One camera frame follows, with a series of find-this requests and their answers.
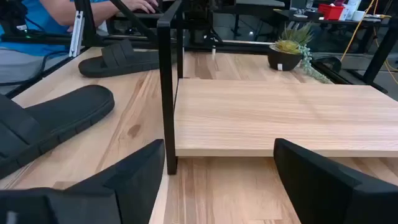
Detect black device with green light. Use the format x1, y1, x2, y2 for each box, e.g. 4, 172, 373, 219
0, 0, 35, 43

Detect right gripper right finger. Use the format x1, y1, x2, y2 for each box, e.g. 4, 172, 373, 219
273, 138, 398, 224

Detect person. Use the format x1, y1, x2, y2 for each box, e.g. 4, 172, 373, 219
0, 0, 159, 94

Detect red box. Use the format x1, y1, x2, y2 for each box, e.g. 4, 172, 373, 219
317, 3, 345, 21

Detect succulent in black pot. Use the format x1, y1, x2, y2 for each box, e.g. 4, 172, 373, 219
267, 22, 333, 85

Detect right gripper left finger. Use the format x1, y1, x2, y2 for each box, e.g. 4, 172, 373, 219
46, 139, 166, 224

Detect black aluminium table frame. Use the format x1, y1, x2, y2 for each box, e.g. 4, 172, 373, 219
0, 0, 389, 100

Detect black background desk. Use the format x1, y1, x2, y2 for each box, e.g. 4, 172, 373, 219
273, 8, 398, 94

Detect silver aluminium bracket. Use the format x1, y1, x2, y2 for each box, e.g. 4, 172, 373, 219
68, 11, 85, 58

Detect black loose cable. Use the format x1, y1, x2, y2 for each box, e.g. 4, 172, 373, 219
0, 51, 71, 87

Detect black rubber slide sandal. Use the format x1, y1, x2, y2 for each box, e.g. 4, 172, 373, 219
0, 84, 115, 180
78, 39, 161, 78

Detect wooden shelf with black frame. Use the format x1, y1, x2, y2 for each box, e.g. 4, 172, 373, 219
157, 0, 398, 175

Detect person's hand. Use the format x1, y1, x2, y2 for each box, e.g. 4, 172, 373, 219
123, 0, 159, 14

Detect yellow cable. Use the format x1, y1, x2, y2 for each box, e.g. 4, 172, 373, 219
340, 0, 398, 85

